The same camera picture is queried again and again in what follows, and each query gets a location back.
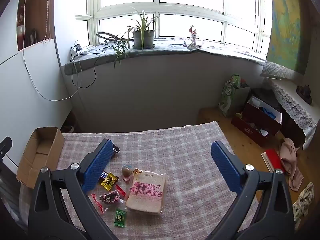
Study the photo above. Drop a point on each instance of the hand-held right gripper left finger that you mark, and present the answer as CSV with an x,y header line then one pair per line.
x,y
97,165

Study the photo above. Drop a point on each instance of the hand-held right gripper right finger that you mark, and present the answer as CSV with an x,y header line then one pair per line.
x,y
222,165

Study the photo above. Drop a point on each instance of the yellow candy packet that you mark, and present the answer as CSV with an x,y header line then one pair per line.
x,y
109,181

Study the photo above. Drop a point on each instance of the round egg snack packet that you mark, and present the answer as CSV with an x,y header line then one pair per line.
x,y
126,172

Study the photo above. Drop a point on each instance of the brown cardboard box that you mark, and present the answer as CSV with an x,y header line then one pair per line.
x,y
27,170

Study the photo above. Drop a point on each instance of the small red candy packet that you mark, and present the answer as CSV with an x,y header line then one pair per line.
x,y
120,190

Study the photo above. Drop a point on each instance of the clear red zip bag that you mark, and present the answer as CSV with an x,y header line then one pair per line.
x,y
108,197

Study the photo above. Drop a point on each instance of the green candy packet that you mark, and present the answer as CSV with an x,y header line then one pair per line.
x,y
120,218

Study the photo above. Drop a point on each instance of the sliced bread packet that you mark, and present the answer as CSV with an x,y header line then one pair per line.
x,y
147,195

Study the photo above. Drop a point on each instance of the pink plaid blanket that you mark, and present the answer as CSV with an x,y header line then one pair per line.
x,y
187,167

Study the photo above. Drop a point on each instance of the dark red storage box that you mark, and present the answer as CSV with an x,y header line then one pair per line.
x,y
250,127

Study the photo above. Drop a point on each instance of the red book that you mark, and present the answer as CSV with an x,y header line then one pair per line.
x,y
273,158

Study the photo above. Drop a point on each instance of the green paper bag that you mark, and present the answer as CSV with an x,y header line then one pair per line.
x,y
231,100

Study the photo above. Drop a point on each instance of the pink cloth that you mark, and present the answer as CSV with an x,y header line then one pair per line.
x,y
290,160

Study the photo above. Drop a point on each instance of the striped cloth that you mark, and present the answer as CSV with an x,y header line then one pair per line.
x,y
303,202

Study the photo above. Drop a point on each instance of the white lace cloth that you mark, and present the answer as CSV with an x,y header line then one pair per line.
x,y
295,102

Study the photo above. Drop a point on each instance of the dark carved ornament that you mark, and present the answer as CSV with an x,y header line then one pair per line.
x,y
304,94

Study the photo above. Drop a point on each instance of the black charger adapter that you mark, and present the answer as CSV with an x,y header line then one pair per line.
x,y
78,47

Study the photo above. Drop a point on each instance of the grey windowsill cloth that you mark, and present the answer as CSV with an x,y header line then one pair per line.
x,y
175,45

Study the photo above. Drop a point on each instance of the white rabbit figurine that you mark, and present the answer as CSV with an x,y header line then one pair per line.
x,y
193,36

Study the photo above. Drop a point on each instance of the potted green plant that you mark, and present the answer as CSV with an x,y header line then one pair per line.
x,y
143,38

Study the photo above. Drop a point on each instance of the wooden bookshelf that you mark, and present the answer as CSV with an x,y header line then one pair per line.
x,y
37,10

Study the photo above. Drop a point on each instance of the wall map poster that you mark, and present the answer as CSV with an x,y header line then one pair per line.
x,y
285,30

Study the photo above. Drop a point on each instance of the white window frame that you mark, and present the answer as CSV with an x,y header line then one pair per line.
x,y
156,7

